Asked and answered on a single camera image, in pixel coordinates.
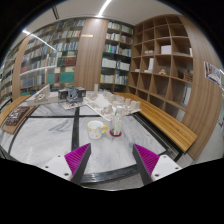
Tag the dark grey building model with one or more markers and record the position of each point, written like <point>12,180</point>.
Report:
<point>73,95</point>

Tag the wall poster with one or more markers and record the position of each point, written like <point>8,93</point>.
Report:
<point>213,73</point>

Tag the linear ceiling light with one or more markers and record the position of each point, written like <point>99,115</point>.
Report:
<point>104,8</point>

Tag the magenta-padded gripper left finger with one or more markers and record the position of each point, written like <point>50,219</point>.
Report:
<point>61,165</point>

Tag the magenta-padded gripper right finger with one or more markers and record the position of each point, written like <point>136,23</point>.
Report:
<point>160,166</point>

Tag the white sloped building model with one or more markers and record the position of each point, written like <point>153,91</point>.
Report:
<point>41,96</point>

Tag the long wooden slatted bench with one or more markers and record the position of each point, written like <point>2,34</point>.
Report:
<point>166,123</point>

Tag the brown wooden site model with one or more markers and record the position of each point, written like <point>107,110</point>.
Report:
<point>15,116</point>

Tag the wide book-filled shelf unit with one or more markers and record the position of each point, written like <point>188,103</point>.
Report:
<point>56,53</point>

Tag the wooden cubby shelf unit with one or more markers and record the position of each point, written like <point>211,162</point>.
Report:
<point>163,70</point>

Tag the narrow book-filled shelf unit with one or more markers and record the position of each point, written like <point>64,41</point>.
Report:
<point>116,53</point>

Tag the clear plastic drink bottle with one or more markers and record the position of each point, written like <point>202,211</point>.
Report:
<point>117,123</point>

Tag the white city block model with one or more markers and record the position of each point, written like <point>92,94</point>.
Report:
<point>100,105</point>

